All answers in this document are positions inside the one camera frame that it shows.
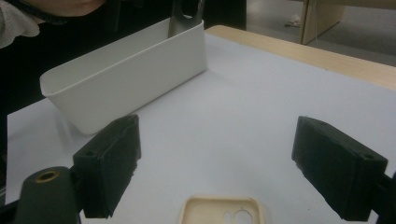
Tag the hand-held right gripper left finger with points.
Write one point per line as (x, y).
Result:
(106, 168)

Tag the grey phone case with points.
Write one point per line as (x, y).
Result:
(182, 21)

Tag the crumpled white paper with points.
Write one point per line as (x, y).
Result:
(292, 21)

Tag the white plastic storage bin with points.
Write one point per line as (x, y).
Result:
(130, 90)

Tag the white table cover sheet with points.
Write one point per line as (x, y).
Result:
(233, 124)

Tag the beige phone case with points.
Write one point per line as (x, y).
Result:
(202, 211)

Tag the light wooden shelf unit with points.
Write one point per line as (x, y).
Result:
(320, 18)

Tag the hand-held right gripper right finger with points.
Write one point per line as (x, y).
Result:
(339, 168)

